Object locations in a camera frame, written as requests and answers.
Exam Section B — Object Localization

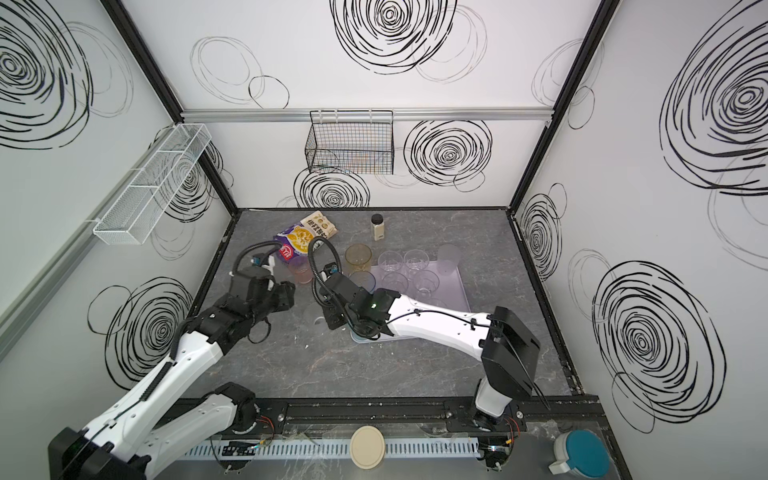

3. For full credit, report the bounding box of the beige round lid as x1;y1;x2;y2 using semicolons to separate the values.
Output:
349;426;386;470

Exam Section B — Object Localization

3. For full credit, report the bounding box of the frosted dotted glass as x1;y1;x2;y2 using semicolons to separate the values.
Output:
437;244;462;276

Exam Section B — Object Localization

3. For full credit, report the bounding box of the black wire basket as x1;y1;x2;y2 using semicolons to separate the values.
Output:
304;109;395;175

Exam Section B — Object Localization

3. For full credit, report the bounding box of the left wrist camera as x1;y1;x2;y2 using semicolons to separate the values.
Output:
251;253;276;275

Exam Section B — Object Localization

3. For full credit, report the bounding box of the yellow drinking glass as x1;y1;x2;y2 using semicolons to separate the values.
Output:
344;243;373;272

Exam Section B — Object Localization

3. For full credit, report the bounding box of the white mesh wall shelf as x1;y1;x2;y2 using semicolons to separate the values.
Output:
93;124;211;246

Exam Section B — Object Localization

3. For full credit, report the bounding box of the lilac plastic tray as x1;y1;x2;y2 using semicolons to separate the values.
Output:
371;261;470;312

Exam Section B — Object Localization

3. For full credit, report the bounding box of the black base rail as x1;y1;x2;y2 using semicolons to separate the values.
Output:
255;395;607;433

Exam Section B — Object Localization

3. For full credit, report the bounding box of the blue drinking glass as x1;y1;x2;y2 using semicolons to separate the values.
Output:
350;271;376;293

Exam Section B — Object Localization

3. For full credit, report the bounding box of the pink drinking glass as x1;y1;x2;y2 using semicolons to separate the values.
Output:
288;256;313;285

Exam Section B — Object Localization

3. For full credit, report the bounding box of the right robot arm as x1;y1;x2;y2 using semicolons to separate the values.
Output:
312;264;541;431

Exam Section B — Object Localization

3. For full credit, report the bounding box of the colourful snack bag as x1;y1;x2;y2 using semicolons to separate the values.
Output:
273;211;338;263

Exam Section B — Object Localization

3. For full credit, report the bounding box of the white slotted cable duct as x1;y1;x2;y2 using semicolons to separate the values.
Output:
180;438;480;461

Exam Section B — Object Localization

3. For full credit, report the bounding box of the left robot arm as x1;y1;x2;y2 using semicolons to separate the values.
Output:
47;266;296;479

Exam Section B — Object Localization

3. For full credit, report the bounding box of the clear ribbed glass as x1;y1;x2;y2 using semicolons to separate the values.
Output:
412;270;440;297

